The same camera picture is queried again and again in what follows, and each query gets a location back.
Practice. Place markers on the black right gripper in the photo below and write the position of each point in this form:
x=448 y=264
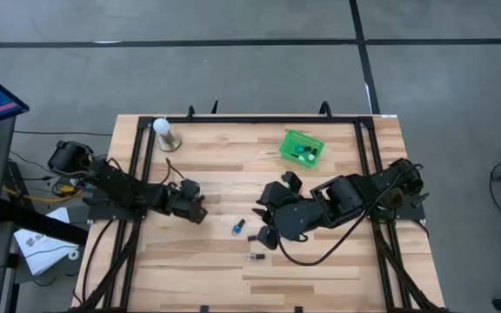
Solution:
x=296 y=217

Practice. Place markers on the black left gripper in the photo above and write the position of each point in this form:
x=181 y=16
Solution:
x=181 y=205

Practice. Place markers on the clear nail polish bottle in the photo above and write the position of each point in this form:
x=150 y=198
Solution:
x=259 y=256

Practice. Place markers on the mint green nail polish bottle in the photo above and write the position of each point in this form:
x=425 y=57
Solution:
x=301 y=158

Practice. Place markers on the teal nail polish bottle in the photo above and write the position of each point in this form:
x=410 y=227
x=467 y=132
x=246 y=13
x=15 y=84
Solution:
x=299 y=149

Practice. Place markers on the green plastic basket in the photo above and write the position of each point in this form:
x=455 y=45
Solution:
x=289 y=141

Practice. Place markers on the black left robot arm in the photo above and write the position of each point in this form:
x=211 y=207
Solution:
x=115 y=182

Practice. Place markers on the pink nail polish bottle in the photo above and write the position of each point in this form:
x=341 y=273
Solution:
x=251 y=238

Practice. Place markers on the blue nail polish bottle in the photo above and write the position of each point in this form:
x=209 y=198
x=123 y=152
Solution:
x=236 y=229

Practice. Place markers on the white nail polish bottle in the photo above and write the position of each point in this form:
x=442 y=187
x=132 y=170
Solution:
x=311 y=157

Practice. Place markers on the brass lamp with white bulb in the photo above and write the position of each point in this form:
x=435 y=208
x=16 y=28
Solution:
x=162 y=126

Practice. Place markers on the white tape roll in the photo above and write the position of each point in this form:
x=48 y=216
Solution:
x=73 y=255

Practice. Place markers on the floor power box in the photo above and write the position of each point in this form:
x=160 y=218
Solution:
x=68 y=188

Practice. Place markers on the papers on floor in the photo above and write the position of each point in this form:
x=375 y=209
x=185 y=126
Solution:
x=42 y=248

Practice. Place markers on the black desk beam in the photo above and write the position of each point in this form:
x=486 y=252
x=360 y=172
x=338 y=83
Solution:
x=37 y=221

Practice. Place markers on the white table label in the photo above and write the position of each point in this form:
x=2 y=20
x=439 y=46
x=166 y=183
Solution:
x=389 y=116

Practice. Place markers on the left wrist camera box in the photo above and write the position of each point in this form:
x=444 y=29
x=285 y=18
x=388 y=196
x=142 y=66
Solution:
x=189 y=187

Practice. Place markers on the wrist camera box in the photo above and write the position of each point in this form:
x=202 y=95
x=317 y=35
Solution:
x=189 y=187
x=293 y=180

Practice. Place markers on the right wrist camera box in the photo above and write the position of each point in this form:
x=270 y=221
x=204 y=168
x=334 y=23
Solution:
x=293 y=180

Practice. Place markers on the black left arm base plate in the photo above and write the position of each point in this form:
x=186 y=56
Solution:
x=102 y=211

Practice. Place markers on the black aluminium table frame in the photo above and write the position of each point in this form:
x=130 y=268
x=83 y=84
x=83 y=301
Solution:
x=255 y=119

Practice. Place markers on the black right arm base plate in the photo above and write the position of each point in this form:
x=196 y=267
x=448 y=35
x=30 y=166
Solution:
x=416 y=215

